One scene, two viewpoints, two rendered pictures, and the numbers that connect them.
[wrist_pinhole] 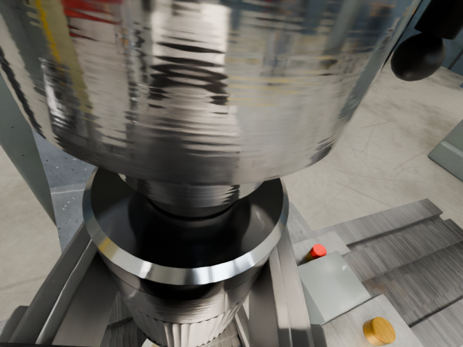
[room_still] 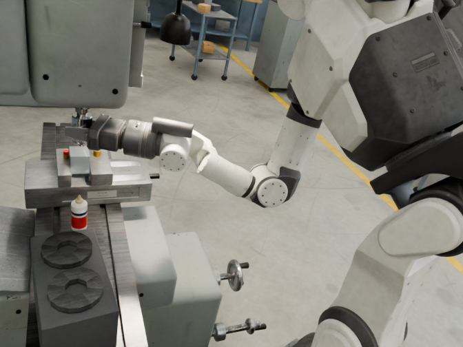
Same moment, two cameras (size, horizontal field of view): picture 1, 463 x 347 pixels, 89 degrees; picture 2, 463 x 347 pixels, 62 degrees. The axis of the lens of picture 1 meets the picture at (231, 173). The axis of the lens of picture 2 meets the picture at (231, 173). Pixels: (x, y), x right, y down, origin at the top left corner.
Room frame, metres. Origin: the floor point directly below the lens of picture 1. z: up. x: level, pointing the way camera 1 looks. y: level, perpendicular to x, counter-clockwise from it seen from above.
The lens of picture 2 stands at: (-0.36, 0.81, 1.68)
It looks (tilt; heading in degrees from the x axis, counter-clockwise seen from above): 31 degrees down; 272
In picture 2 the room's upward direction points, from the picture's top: 14 degrees clockwise
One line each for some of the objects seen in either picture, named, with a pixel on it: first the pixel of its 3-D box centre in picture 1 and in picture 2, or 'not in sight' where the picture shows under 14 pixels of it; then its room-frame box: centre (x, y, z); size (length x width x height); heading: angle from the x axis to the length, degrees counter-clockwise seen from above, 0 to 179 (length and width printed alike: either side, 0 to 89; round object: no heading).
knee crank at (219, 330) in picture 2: not in sight; (240, 328); (-0.49, -0.13, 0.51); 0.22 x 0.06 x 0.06; 29
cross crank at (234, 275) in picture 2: not in sight; (225, 276); (-0.40, -0.23, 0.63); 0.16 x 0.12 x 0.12; 29
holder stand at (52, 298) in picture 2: not in sight; (71, 303); (-0.11, 0.34, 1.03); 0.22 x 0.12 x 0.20; 126
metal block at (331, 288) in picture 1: (320, 292); (79, 160); (0.11, -0.12, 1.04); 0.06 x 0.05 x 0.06; 121
